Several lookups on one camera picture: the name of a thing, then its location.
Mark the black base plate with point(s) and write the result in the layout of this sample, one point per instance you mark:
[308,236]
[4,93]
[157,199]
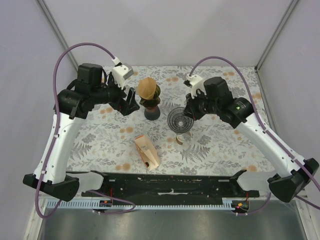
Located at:
[150,188]

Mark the white slotted cable duct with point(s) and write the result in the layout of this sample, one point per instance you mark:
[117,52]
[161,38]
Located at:
[105,204]

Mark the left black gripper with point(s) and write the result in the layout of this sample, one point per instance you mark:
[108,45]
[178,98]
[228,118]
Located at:
[126,107]

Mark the left aluminium frame post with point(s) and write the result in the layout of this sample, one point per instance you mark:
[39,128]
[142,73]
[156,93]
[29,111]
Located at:
[57,31]

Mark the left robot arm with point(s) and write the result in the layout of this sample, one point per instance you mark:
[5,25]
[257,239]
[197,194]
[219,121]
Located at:
[93,86]

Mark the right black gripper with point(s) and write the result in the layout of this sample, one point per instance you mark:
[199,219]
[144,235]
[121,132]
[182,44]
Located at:
[190,109]

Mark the olive green dripper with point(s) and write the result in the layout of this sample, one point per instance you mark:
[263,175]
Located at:
[154,101]

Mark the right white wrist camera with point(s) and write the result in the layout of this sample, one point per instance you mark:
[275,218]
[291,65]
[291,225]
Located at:
[196,84]

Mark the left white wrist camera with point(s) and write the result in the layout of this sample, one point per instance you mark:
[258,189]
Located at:
[121,72]

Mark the right aluminium frame post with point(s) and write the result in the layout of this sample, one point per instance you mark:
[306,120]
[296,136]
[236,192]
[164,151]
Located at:
[276,34]

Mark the aluminium frame post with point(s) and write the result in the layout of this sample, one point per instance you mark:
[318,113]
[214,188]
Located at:
[276,34]
[57,31]

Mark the brown paper coffee filter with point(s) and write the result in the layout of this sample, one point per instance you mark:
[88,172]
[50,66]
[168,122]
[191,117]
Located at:
[146,88]

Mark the red grey coffee server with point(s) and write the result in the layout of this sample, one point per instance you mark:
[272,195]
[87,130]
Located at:
[151,112]

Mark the floral table mat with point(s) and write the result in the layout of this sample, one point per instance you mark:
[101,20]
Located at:
[106,141]

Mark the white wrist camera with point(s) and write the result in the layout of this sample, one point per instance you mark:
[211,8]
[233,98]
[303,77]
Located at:
[196,84]
[121,72]

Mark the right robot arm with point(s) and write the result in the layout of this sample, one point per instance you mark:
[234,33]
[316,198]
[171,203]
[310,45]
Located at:
[291,170]

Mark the grey clear dripper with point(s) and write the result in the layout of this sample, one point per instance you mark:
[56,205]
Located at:
[178,122]

